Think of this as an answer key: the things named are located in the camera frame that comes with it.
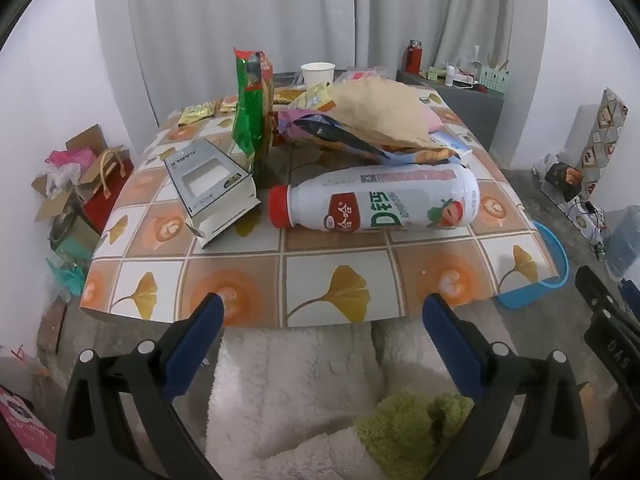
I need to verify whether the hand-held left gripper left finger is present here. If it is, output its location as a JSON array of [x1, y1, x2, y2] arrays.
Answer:
[[54, 292, 226, 480]]

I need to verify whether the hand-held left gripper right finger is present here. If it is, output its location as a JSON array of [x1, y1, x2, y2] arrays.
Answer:
[[421, 292, 591, 480]]

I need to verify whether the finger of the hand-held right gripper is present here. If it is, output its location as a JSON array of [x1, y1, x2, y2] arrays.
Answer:
[[617, 280, 640, 312], [575, 265, 627, 322]]

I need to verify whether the blue plastic basket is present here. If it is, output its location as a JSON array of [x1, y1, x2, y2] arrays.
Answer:
[[495, 220, 571, 311]]

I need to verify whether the green snack bag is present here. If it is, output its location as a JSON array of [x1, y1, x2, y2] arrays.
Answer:
[[232, 47, 276, 181]]

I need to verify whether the white fluffy garment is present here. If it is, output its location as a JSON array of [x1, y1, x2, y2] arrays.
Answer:
[[205, 317, 481, 480]]

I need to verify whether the green fluffy cloth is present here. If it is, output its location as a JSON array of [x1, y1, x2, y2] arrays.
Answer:
[[355, 392, 473, 480]]

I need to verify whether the black printed box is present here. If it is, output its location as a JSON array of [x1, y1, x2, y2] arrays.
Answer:
[[544, 162, 583, 203]]

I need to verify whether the grey cardboard box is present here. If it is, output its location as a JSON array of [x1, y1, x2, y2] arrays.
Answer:
[[162, 139, 262, 251]]

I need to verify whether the teal plastic bag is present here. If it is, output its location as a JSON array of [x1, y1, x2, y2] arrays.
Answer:
[[46, 259, 86, 297]]

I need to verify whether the green tin box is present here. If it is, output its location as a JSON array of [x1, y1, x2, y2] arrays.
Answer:
[[50, 210, 101, 261]]

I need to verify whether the red gift bag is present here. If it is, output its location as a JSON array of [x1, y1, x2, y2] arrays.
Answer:
[[82, 147, 133, 231]]

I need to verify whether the white milk bottle red cap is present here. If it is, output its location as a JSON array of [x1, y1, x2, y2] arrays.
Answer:
[[268, 164, 481, 235]]

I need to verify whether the pink printed bag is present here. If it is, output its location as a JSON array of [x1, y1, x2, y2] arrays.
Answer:
[[0, 385, 57, 468]]

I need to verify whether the white blue packet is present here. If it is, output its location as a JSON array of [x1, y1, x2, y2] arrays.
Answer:
[[430, 130, 473, 158]]

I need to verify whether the crumpled white plastic bag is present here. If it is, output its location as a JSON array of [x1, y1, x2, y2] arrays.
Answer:
[[46, 167, 81, 198]]

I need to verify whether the grey cabinet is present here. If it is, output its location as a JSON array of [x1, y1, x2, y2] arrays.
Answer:
[[397, 69, 506, 153]]

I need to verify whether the gold snack packet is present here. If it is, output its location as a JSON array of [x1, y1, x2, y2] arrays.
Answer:
[[177, 102, 216, 128]]

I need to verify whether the open cardboard box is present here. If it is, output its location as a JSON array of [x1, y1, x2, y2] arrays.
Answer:
[[32, 125, 133, 223]]

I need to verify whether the green patterned desk calendar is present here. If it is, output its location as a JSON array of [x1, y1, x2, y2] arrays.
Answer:
[[480, 62, 511, 93]]

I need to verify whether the purple blue snack bag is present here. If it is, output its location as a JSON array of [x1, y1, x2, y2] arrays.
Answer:
[[277, 107, 473, 166]]

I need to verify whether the brown paper bag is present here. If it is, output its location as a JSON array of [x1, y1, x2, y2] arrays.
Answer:
[[327, 79, 441, 151]]

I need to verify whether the yellow snack bag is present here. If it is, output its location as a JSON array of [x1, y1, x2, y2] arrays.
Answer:
[[285, 82, 336, 111]]

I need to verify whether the red thermos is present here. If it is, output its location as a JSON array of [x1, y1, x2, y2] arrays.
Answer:
[[404, 39, 423, 75]]

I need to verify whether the pink translucent plastic bag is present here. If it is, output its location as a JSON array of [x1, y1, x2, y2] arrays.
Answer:
[[334, 65, 396, 86]]

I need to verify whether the white paper cup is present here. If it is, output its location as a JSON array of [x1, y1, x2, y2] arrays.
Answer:
[[300, 62, 336, 88]]

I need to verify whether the grey curtain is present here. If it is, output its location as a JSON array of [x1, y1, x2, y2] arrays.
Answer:
[[94, 0, 547, 171]]

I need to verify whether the tangle of cables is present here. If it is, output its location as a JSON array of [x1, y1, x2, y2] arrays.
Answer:
[[570, 197, 610, 261]]

